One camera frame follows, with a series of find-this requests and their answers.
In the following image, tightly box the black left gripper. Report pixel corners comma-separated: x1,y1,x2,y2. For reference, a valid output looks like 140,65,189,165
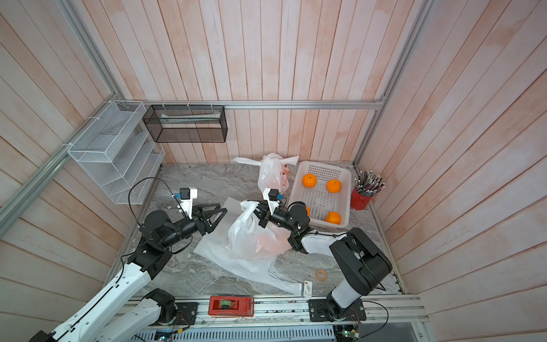
161,203,228,249

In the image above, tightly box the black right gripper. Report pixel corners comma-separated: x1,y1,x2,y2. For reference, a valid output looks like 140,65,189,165
248,203,299,237

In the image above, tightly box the white printed plastic bag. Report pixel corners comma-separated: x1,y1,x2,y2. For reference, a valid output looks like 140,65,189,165
232,152,299,194

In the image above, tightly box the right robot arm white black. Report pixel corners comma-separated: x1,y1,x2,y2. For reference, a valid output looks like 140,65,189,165
254,199,393,322

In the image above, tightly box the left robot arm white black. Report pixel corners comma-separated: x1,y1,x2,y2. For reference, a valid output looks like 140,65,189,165
32,203,227,341

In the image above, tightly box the white plastic perforated basket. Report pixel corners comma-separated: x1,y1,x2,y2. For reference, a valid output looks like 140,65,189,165
289,161,353,229

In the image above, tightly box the red tape dispenser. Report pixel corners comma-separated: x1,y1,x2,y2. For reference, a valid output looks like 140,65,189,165
208,296,254,317

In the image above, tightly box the small white card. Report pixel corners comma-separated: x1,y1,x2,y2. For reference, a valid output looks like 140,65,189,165
303,281,313,299

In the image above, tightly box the red metal pencil bucket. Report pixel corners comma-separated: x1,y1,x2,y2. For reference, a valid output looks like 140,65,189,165
350,189,373,210

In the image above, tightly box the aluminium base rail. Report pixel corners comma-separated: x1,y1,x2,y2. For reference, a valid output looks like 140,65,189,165
110,294,430,342

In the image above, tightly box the black wire mesh basket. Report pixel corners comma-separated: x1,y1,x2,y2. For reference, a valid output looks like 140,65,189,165
143,104,228,143

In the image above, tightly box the white wire mesh shelf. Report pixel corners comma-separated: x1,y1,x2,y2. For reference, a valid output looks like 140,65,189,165
68,101,165,205

